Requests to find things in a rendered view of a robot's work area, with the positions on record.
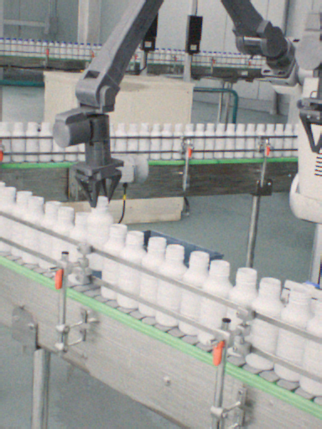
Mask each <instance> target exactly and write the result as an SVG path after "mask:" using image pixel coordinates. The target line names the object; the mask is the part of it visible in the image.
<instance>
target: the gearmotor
mask: <svg viewBox="0 0 322 429"><path fill-rule="evenodd" d="M111 158H115V159H119V160H122V161H124V167H118V168H117V169H121V170H122V178H121V180H120V181H119V183H118V184H122V186H123V187H124V194H123V208H122V217H121V219H120V220H119V221H118V225H120V224H121V221H122V218H123V216H124V210H125V199H126V187H127V184H128V183H144V182H146V181H147V179H148V173H149V167H148V161H147V159H146V158H145V157H144V156H140V154H139V156H124V154H111ZM111 182H112V180H110V179H108V178H106V184H111ZM87 186H88V189H89V192H90V195H91V197H92V190H91V186H90V185H89V184H88V183H87ZM69 197H70V202H71V203H74V202H75V201H83V200H87V197H86V195H85V193H84V192H83V190H82V187H81V186H80V185H79V184H78V183H77V181H76V180H75V171H72V165H70V177H69Z"/></svg>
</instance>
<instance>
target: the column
mask: <svg viewBox="0 0 322 429"><path fill-rule="evenodd" d="M99 1H100V0H80V7H79V27H78V47H80V44H84V48H86V47H87V44H91V48H92V47H93V46H92V45H93V44H96V48H97V36H98V19H99Z"/></svg>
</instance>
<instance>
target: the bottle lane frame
mask: <svg viewBox="0 0 322 429"><path fill-rule="evenodd" d="M59 305H60V290H56V289H55V281H54V280H53V278H48V277H44V276H43V274H38V273H37V272H35V271H33V270H29V269H28V268H27V267H25V266H24V265H19V264H17V263H15V261H10V260H9V259H7V257H1V256H0V324H2V325H4V327H6V328H8V329H11V330H12V328H13V310H14V309H15V307H20V308H23V309H24V310H26V311H28V312H30V313H32V314H33V315H34V317H35V319H36V322H37V345H38V346H40V347H42V348H43V349H46V350H47V351H49V352H50V353H52V354H55V355H57V350H56V349H55V344H56V343H57V341H58V333H57V332H56V325H57V324H58V323H59ZM81 308H83V309H85V310H86V323H82V324H81V325H79V326H77V327H73V328H71V329H70V333H69V338H68V339H67V343H68V344H69V343H72V342H75V341H77V340H78V339H79V327H80V326H81V327H83V328H85V329H86V341H80V342H79V343H78V344H75V346H72V347H70V350H68V352H67V353H66V354H64V356H61V357H60V358H61V359H62V360H64V361H65V362H67V363H69V364H72V365H74V366H75V367H76V368H78V369H80V370H82V371H84V372H86V373H88V375H90V376H92V377H94V378H95V379H97V380H99V381H101V382H103V383H105V384H106V385H109V386H111V388H112V389H114V390H117V391H118V392H120V393H122V394H123V395H125V396H127V397H128V398H130V399H133V400H135V402H137V403H138V404H140V405H141V406H144V407H146V408H148V409H149V410H151V411H153V412H155V413H157V414H158V416H161V417H163V418H164V419H166V420H168V421H170V422H172V423H174V424H175V425H176V426H179V427H180V428H181V429H210V428H211V423H212V416H211V415H210V409H211V407H212V406H213V405H214V396H215V387H216V371H217V366H214V362H213V358H214V355H213V354H211V352H212V351H210V352H205V351H204V350H201V349H198V347H196V344H188V343H186V342H185V341H183V340H182V338H180V339H177V338H175V337H173V336H171V335H169V333H168V331H166V332H164V331H161V330H159V329H157V328H155V327H154V325H153V326H151V325H148V324H146V323H143V322H142V319H141V320H138V319H137V318H134V317H132V316H130V313H122V312H120V311H118V310H117V308H111V307H108V306H107V305H106V303H105V302H100V301H98V300H95V299H94V297H88V296H87V295H84V293H83V292H77V291H75V290H73V287H72V288H68V291H67V310H65V324H68V325H71V324H75V323H78V322H79V321H80V309H81ZM57 356H58V355H57ZM243 366H244V365H243ZM243 366H235V365H233V364H231V363H228V362H227V365H226V380H225V389H224V397H222V401H223V406H224V407H228V406H231V405H233V404H235V403H236V402H238V401H236V393H237V386H238V385H240V386H241V387H242V388H245V389H247V393H246V401H245V404H240V405H239V406H237V407H238V408H240V409H242V410H244V417H243V425H242V426H239V427H237V428H235V429H322V406H319V405H318V404H316V403H314V399H315V398H314V399H312V400H306V399H304V398H303V397H301V396H299V395H298V394H296V393H294V391H295V390H291V391H290V390H286V389H284V388H283V387H279V386H277V382H278V381H275V382H271V381H269V380H265V379H263V378H261V377H259V375H260V374H257V375H253V374H251V372H249V371H247V370H244V369H243Z"/></svg>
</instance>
